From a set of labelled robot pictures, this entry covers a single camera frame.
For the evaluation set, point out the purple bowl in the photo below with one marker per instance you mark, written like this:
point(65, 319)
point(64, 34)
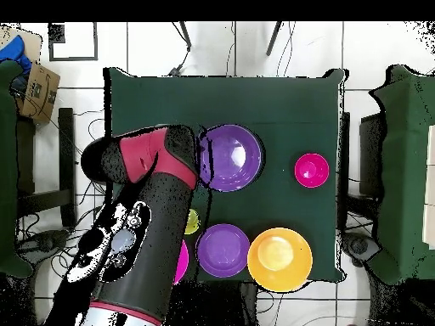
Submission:
point(234, 158)
point(222, 251)

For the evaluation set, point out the large yellow bowl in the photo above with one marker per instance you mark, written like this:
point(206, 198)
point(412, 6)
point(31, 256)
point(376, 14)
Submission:
point(279, 259)

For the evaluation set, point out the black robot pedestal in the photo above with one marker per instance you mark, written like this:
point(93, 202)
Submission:
point(221, 305)

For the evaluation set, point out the black wooden stand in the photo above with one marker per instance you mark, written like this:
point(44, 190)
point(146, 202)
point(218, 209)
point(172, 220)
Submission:
point(372, 152)
point(66, 136)

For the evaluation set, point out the large pink bowl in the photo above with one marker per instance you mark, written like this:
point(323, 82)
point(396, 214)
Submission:
point(181, 261)

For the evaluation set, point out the white box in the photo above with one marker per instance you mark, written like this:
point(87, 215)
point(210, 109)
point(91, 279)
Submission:
point(430, 203)

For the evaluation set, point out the green cloth side table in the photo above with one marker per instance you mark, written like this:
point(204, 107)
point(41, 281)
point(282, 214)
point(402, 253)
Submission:
point(6, 169)
point(407, 136)

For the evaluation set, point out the small red bowl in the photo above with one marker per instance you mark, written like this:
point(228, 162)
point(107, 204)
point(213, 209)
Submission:
point(312, 170)

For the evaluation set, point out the dark green tablecloth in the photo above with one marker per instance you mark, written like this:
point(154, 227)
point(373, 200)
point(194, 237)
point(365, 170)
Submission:
point(272, 102)

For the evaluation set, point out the cardboard box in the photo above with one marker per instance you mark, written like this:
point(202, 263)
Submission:
point(40, 91)

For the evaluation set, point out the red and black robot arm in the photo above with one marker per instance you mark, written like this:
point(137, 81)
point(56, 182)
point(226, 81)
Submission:
point(159, 237)

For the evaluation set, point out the yellow cup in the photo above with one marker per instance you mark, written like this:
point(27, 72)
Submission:
point(193, 222)

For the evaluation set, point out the black camera tripod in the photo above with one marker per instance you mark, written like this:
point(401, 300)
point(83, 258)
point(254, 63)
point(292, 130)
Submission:
point(185, 35)

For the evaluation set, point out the grey pedestal leg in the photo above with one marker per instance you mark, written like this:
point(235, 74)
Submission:
point(44, 241)
point(360, 246)

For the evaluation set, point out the blue cloth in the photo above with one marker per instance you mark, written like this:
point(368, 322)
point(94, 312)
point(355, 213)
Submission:
point(15, 51)

